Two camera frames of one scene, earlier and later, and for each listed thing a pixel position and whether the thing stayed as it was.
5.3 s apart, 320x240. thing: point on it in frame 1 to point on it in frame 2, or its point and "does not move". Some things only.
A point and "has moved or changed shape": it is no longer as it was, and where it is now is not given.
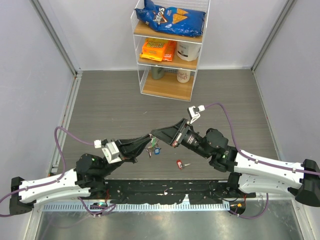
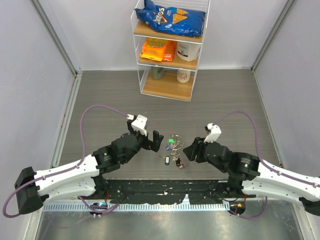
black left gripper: [130, 148] to [154, 145]
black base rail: [165, 191] does not move
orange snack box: [159, 50] does not move
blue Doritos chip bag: [173, 20] does not move
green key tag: [153, 142] has moved or changed shape
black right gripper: [174, 134] to [195, 148]
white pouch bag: [188, 51] does not move
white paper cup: [183, 75] does not move
